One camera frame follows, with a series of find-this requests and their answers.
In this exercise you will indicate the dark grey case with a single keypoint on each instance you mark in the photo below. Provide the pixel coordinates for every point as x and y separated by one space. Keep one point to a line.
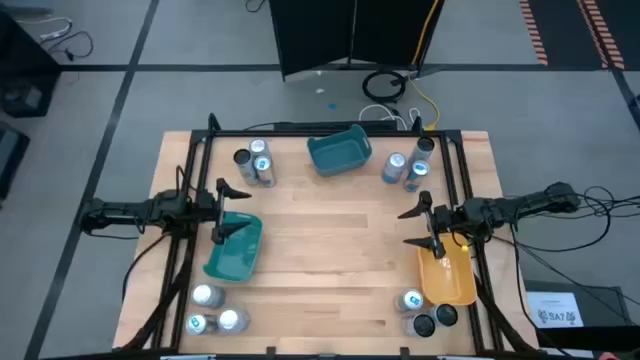
10 155

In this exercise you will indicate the black desk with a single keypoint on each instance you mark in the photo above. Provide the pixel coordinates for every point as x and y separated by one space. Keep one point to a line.
20 60

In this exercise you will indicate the white SA7 label sign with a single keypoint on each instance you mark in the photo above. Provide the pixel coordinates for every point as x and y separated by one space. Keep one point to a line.
555 310

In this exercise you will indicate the yellow plastic bin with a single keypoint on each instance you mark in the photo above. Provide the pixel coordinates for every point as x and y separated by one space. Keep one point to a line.
447 282

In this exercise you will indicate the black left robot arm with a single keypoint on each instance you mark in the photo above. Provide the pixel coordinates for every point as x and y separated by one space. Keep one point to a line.
120 210

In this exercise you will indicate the green plastic bin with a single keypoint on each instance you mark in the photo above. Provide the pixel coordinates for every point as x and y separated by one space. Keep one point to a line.
240 260

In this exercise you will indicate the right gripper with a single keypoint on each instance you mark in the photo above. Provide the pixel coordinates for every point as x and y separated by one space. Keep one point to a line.
447 220

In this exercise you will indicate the black box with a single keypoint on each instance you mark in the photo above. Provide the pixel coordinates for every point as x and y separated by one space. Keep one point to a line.
605 310

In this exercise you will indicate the black frame clamp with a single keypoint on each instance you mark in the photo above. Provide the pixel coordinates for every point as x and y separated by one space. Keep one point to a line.
270 352
405 353

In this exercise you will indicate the black mat with orange stripes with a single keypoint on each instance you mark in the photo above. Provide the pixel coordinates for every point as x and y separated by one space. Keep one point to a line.
565 30

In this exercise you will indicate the black folding screen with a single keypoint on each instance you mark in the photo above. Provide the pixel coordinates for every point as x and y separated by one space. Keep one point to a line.
315 35

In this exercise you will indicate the blue-grey plastic bin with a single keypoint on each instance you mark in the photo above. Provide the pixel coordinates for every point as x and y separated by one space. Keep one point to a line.
337 155

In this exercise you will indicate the black metal table frame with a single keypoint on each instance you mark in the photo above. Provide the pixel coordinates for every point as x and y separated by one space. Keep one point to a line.
225 134

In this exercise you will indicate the silver-top Spindrift can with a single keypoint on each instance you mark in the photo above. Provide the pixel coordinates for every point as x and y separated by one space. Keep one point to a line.
395 167
257 146
230 320
205 295

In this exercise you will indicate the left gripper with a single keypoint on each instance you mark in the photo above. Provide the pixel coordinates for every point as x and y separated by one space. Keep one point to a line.
205 207

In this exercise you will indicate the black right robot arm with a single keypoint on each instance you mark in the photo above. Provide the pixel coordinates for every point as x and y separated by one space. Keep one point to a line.
525 202

